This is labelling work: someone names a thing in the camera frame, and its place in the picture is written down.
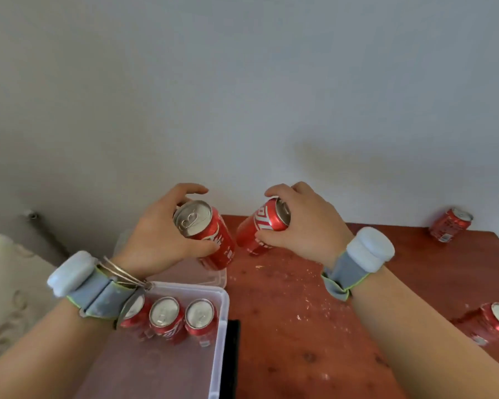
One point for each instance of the person's left forearm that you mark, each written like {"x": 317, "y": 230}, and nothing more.
{"x": 41, "y": 353}

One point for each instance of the grey wall pipe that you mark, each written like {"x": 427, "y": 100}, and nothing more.
{"x": 45, "y": 234}

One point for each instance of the person's right thumb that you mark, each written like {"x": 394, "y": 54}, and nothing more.
{"x": 270, "y": 238}

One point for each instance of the black flat object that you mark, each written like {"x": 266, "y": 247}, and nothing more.
{"x": 231, "y": 361}

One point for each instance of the person's left thumb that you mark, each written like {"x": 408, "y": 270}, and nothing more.
{"x": 199, "y": 249}

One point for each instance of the person's right hand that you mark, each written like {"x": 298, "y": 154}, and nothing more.
{"x": 312, "y": 226}

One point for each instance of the clear plastic storage box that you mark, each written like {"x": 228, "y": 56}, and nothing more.
{"x": 170, "y": 369}

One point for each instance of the person's right forearm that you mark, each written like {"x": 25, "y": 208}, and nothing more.
{"x": 424, "y": 336}

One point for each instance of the red soda can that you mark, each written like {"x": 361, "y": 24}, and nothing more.
{"x": 200, "y": 319}
{"x": 260, "y": 226}
{"x": 166, "y": 317}
{"x": 134, "y": 313}
{"x": 210, "y": 236}
{"x": 449, "y": 225}
{"x": 488, "y": 324}

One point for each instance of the person's left hand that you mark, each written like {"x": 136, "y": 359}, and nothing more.
{"x": 158, "y": 238}

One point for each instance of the white tracker on grey wristband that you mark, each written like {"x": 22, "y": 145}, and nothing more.
{"x": 364, "y": 255}
{"x": 87, "y": 286}

